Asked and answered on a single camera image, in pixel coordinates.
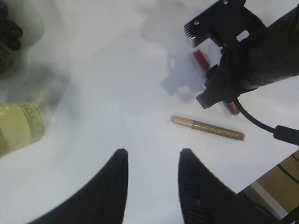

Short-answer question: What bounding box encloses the yellow tea bottle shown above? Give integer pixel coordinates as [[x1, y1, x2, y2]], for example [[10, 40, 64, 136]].
[[0, 104, 44, 157]]

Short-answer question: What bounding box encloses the gold glitter pen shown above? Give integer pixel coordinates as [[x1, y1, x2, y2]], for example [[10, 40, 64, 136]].
[[171, 116, 245, 141]]

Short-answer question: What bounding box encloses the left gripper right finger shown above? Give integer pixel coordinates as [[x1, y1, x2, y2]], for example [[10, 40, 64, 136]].
[[178, 148, 279, 224]]

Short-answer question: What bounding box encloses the red glitter pen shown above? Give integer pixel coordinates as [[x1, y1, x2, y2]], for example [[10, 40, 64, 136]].
[[193, 50, 240, 116]]

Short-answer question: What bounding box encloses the green translucent wavy plate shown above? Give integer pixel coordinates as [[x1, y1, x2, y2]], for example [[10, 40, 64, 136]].
[[0, 0, 44, 85]]

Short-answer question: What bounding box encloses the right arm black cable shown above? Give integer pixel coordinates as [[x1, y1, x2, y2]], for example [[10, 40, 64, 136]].
[[236, 98, 299, 146]]

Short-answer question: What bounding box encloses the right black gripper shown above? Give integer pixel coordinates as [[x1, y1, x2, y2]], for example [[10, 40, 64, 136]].
[[196, 7, 299, 109]]

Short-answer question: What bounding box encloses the purple artificial grape bunch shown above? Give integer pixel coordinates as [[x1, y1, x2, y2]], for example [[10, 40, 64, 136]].
[[0, 0, 23, 51]]

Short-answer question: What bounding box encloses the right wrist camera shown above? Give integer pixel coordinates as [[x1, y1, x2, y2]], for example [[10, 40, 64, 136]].
[[184, 0, 266, 49]]

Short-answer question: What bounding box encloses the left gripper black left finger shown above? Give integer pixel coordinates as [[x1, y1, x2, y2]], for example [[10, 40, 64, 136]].
[[35, 149, 128, 224]]

